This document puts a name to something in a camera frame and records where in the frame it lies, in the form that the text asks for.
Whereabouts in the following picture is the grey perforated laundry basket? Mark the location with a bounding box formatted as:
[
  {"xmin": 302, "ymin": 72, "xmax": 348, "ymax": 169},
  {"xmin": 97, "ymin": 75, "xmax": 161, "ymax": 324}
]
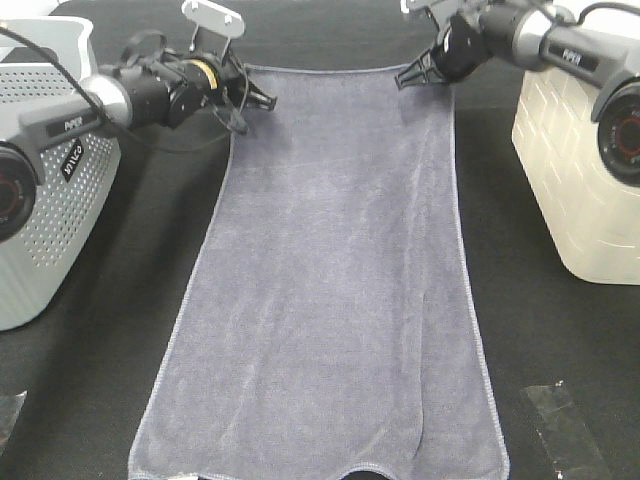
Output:
[{"xmin": 1, "ymin": 16, "xmax": 121, "ymax": 330}]

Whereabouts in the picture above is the right clear tape strip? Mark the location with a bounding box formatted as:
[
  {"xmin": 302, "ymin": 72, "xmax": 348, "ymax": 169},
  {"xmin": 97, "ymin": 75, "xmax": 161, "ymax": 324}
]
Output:
[{"xmin": 520, "ymin": 380, "xmax": 613, "ymax": 479}]

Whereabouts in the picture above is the cream storage box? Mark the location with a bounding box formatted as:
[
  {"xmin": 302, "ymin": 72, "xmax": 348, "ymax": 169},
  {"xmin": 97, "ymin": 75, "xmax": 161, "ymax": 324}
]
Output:
[{"xmin": 512, "ymin": 68, "xmax": 639, "ymax": 285}]

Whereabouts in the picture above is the left clear tape strip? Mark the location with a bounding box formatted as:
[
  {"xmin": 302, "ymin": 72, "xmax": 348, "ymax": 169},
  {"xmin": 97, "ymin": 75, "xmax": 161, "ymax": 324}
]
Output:
[{"xmin": 0, "ymin": 391, "xmax": 28, "ymax": 453}]

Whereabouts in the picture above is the clear tape strip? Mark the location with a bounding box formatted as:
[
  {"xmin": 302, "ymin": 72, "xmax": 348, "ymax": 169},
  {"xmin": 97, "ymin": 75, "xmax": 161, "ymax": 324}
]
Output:
[
  {"xmin": 520, "ymin": 380, "xmax": 613, "ymax": 479},
  {"xmin": 0, "ymin": 391, "xmax": 28, "ymax": 453}
]

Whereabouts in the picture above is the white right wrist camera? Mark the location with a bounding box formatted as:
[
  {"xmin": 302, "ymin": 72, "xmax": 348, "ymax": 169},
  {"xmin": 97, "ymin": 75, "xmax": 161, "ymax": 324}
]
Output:
[{"xmin": 400, "ymin": 0, "xmax": 465, "ymax": 23}]

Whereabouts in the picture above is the grey microfibre towel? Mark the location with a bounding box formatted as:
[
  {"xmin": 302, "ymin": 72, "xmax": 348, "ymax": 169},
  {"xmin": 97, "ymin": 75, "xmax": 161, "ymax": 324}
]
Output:
[{"xmin": 128, "ymin": 67, "xmax": 509, "ymax": 479}]

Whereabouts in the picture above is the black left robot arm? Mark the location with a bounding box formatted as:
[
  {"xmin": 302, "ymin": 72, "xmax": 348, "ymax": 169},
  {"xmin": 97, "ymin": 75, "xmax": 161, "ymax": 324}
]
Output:
[{"xmin": 1, "ymin": 47, "xmax": 277, "ymax": 240}]

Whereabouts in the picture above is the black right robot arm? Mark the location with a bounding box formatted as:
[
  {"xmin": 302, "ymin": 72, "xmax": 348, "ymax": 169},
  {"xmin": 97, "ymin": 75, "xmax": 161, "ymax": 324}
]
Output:
[{"xmin": 395, "ymin": 0, "xmax": 639, "ymax": 186}]

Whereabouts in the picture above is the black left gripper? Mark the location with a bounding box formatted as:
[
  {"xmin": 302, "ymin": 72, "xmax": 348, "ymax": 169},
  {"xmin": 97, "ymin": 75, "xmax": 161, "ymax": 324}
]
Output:
[{"xmin": 202, "ymin": 50, "xmax": 277, "ymax": 135}]

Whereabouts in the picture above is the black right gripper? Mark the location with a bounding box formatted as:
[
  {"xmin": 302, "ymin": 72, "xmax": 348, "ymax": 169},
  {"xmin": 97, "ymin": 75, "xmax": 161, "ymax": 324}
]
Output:
[{"xmin": 395, "ymin": 14, "xmax": 493, "ymax": 89}]

